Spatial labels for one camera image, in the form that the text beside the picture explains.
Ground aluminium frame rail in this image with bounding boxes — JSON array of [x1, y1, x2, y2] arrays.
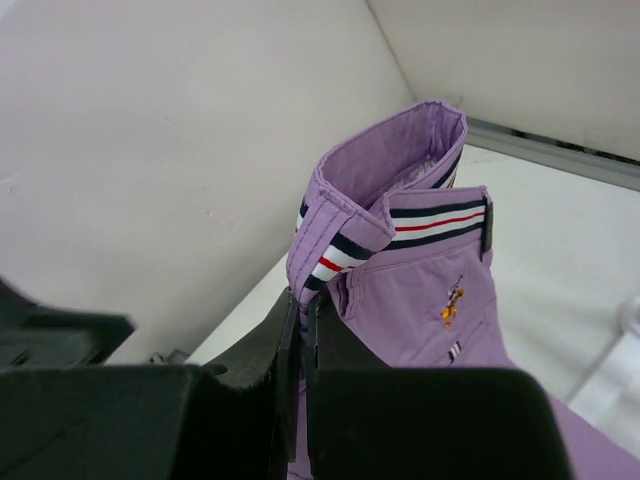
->
[[467, 118, 639, 191]]

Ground purple trousers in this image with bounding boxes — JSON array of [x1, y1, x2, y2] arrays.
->
[[284, 99, 640, 480]]

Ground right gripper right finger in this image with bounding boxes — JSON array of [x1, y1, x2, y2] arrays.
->
[[305, 297, 574, 479]]

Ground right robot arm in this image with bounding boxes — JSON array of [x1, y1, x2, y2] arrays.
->
[[1, 284, 574, 479]]

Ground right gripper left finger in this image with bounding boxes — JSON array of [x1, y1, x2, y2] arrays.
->
[[1, 286, 299, 479]]

